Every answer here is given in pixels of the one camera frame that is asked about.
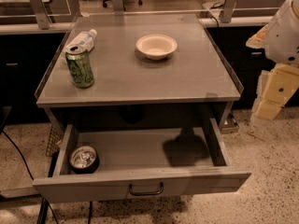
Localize open grey top drawer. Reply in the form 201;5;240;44
34;119;251;203

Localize white bowl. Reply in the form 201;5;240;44
135;35;178;61

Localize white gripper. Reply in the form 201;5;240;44
246;0;299;120

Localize wire mesh basket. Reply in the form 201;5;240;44
46;127;63;157

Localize black drawer handle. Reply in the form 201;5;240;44
128;182;164;197

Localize green soda can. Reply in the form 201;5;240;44
65;45;94;89

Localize black floor cable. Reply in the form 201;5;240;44
0;130;60;224

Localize grey cabinet table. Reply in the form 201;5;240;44
37;14;243;122

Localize clear plastic water bottle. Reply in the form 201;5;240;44
65;29;97;51

